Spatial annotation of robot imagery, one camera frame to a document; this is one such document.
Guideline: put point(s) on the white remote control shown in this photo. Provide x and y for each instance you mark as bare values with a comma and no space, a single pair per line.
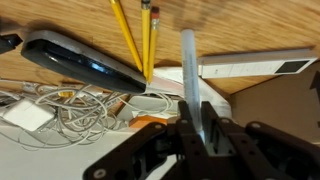
246,66

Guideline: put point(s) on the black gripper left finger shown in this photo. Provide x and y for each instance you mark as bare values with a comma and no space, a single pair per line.
160,153

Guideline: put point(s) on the white marker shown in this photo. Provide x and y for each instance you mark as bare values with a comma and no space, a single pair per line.
191,76

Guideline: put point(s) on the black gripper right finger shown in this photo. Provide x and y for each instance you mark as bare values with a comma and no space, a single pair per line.
266,153

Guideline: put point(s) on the black sunglasses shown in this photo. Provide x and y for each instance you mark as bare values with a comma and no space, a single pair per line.
9,43

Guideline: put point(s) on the yellow pencil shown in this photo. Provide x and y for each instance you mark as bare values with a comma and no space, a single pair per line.
125,33
145,40
152,50

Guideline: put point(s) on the white power adapter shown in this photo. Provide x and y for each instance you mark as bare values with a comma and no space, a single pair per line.
28,115

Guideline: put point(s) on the orange notepad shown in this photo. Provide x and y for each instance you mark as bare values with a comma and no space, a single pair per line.
146,121

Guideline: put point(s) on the black stapler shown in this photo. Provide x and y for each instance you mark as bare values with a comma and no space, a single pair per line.
80,65

